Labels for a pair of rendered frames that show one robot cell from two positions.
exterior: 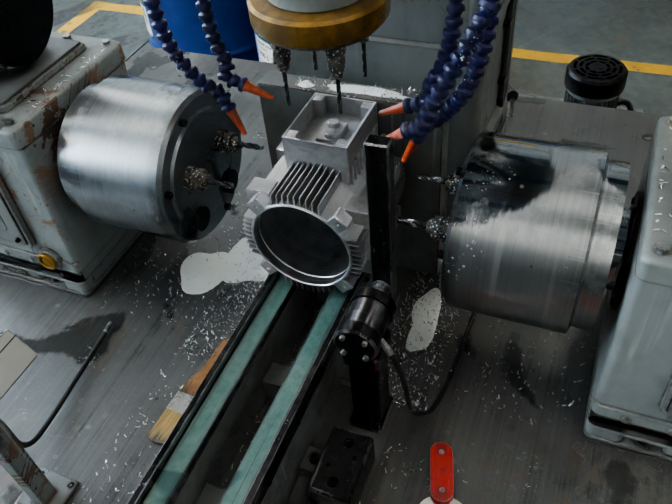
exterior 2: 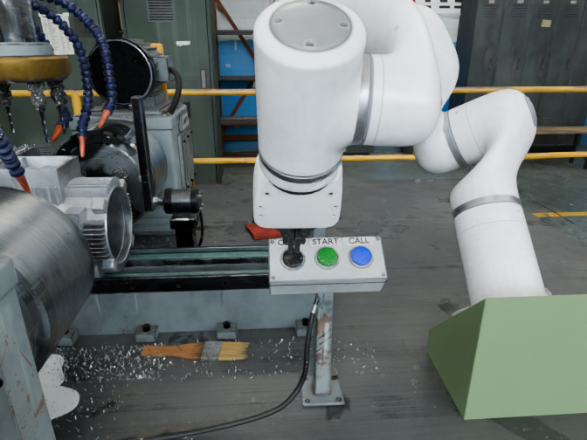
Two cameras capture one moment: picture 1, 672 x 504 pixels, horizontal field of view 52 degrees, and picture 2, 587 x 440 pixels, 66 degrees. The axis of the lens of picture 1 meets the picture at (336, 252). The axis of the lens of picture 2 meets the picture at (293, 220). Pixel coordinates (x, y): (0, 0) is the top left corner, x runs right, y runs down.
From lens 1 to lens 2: 131 cm
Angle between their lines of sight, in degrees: 94
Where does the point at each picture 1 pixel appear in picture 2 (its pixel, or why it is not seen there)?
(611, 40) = not seen: outside the picture
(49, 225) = (40, 411)
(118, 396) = (216, 395)
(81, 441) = (267, 396)
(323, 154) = (72, 168)
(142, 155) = (53, 216)
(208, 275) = (50, 397)
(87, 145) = (20, 246)
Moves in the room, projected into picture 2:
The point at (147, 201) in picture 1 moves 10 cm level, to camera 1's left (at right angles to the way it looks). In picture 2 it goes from (85, 251) to (94, 280)
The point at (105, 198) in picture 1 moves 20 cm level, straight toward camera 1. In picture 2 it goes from (66, 285) to (183, 237)
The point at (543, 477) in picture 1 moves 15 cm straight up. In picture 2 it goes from (209, 240) to (205, 192)
